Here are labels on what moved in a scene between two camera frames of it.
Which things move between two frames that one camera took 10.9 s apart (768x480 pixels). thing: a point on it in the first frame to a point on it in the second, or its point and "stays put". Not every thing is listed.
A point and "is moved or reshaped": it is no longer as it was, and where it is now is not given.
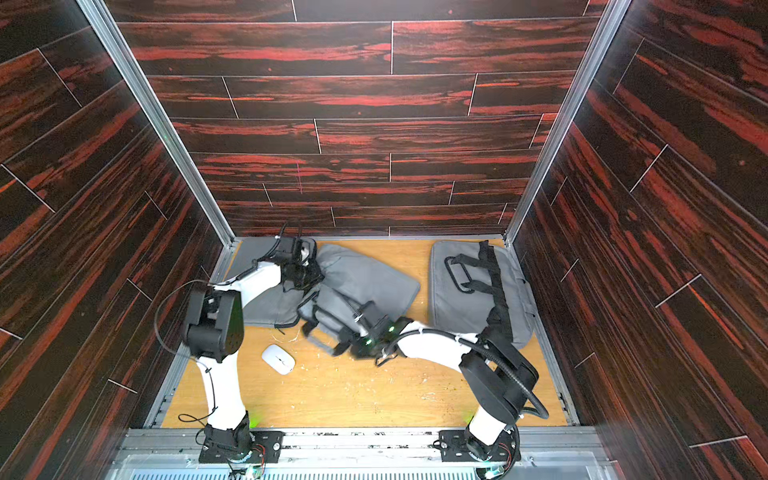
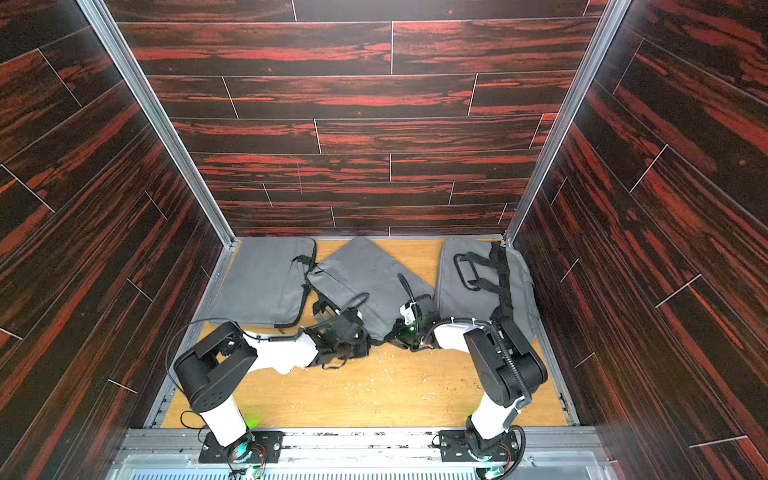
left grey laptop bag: x=275 y=308 stays put
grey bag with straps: x=477 y=288 is moved or reshaped
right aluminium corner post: x=614 y=14 stays put
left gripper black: x=317 y=276 to x=364 y=342
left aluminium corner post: x=158 y=117 stays put
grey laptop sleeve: x=349 y=279 is moved or reshaped
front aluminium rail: x=369 y=454 stays put
